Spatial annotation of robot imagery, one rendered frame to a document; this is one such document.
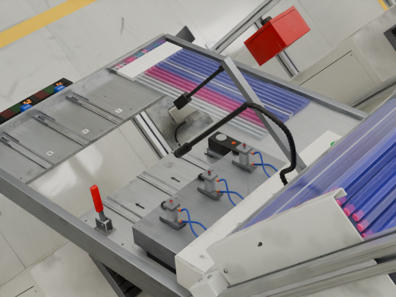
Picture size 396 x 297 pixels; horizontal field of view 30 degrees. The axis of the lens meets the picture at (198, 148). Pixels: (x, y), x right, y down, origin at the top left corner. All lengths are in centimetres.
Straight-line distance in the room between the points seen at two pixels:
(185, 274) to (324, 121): 61
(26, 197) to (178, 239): 40
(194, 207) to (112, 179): 128
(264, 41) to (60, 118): 77
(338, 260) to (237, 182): 60
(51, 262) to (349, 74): 140
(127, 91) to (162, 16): 121
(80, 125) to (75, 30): 112
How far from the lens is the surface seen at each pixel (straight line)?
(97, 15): 298
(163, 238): 140
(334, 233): 96
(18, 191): 166
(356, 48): 274
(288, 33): 232
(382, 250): 89
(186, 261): 133
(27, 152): 177
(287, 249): 104
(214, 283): 119
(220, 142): 164
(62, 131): 182
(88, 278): 193
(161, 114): 289
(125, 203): 158
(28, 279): 192
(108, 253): 148
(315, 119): 179
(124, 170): 275
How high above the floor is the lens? 240
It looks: 55 degrees down
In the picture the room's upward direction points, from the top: 56 degrees clockwise
